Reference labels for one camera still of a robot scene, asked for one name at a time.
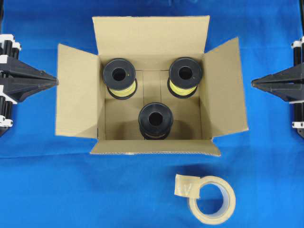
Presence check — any brown cardboard box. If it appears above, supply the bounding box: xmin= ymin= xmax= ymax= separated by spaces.
xmin=55 ymin=16 xmax=248 ymax=156

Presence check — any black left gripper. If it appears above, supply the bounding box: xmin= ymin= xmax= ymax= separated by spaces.
xmin=0 ymin=34 xmax=58 ymax=136

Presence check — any black spool yellow wire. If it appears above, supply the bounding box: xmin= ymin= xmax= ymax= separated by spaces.
xmin=167 ymin=57 xmax=203 ymax=98
xmin=103 ymin=58 xmax=139 ymax=100

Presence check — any black spool yellow wire left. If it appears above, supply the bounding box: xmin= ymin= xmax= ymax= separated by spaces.
xmin=103 ymin=58 xmax=139 ymax=100

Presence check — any black spool front centre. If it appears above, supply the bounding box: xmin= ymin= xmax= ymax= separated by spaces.
xmin=138 ymin=102 xmax=173 ymax=140

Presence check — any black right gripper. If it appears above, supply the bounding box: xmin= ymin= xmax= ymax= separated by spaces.
xmin=251 ymin=36 xmax=304 ymax=139

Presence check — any black spool yellow wire right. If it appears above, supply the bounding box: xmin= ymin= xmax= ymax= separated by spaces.
xmin=167 ymin=57 xmax=203 ymax=98

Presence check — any beige packing tape roll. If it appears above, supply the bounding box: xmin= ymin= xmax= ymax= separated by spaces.
xmin=174 ymin=174 xmax=236 ymax=225

